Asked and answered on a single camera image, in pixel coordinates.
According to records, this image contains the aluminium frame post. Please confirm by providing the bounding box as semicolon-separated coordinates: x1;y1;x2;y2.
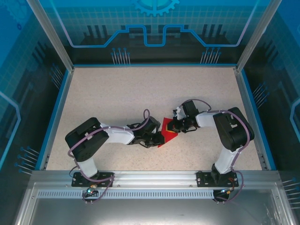
235;0;283;73
25;0;75;72

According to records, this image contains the cable connector with green light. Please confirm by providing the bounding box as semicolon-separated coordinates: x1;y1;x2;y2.
85;184;98;195
219;186;235;195

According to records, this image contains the blue back border strip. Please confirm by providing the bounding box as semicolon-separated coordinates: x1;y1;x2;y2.
72;62;237;68

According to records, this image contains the sheet metal tray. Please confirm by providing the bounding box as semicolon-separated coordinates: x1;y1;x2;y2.
13;182;297;225

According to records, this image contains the slotted grey cable duct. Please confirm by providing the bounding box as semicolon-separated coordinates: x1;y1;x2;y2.
37;190;222;199

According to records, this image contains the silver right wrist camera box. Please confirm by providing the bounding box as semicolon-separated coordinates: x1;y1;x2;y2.
172;106;185;120

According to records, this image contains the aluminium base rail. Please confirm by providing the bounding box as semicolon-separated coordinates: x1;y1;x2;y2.
31;170;281;188

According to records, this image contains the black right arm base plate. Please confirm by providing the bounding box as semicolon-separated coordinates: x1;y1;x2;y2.
196;171;240;188

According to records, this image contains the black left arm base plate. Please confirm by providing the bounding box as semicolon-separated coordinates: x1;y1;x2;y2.
71;172;115;188

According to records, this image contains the blue side border strip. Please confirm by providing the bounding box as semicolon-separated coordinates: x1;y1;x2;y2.
34;69;75;171
239;69;278;171

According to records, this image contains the red square paper sheet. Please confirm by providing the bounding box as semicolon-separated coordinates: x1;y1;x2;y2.
157;116;179;149

